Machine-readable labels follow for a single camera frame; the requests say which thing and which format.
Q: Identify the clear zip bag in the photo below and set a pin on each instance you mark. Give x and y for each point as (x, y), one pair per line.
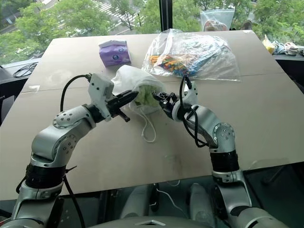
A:
(217, 20)

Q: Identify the light green towel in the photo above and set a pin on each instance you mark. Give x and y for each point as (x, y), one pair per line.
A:
(146, 96)

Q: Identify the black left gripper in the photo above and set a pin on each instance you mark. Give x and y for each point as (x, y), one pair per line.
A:
(113, 107)

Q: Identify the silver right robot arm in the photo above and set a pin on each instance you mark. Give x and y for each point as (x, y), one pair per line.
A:
(221, 135)

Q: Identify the dark window frame post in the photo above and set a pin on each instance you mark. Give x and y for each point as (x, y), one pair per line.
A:
(166, 14)

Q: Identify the pale cloth pile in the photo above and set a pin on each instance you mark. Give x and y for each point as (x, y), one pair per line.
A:
(286, 48)

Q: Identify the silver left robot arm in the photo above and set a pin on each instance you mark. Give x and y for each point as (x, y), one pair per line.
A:
(59, 140)

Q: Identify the yellow soft item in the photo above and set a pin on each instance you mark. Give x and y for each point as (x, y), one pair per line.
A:
(268, 45)

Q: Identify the clear bag of colourful blocks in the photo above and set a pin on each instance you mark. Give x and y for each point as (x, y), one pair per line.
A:
(190, 57)

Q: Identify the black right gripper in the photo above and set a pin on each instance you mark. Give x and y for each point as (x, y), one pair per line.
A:
(169, 105)

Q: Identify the purple tissue pack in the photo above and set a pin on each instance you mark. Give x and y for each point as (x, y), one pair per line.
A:
(115, 53)

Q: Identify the grey rounded robot leg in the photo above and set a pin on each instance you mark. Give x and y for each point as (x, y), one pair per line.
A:
(200, 204)
(136, 202)

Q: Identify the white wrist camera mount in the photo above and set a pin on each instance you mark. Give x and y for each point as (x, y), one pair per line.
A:
(98, 89)
(191, 95)

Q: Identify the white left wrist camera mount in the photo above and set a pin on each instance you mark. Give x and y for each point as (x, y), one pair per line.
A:
(98, 89)

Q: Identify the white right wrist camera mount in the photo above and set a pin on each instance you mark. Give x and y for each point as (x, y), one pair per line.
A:
(191, 95)

